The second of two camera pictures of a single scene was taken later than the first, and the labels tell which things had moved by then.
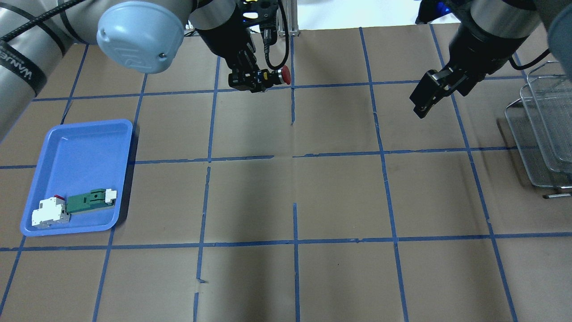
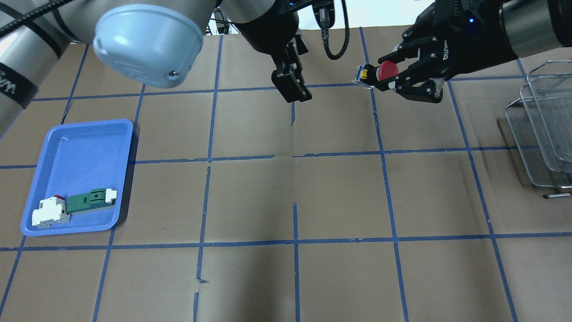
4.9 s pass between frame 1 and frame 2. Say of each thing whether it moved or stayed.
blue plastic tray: stayed
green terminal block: stayed
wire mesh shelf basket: stayed
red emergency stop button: moved
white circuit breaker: stayed
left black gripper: moved
